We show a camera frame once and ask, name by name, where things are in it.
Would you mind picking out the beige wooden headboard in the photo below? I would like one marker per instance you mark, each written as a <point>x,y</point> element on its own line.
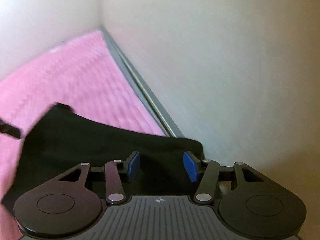
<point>141,89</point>

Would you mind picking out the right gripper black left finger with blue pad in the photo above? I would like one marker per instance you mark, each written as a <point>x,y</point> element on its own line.
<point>117,172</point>

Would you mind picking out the pink ribbed blanket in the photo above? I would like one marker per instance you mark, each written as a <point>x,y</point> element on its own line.
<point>80,73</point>

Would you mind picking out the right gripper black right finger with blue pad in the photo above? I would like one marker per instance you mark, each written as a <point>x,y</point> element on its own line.
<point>205,173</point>

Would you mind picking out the black garment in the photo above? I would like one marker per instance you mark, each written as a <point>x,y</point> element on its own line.
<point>61,140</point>

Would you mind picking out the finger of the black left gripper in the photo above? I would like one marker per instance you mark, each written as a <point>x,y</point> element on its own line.
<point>10,130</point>

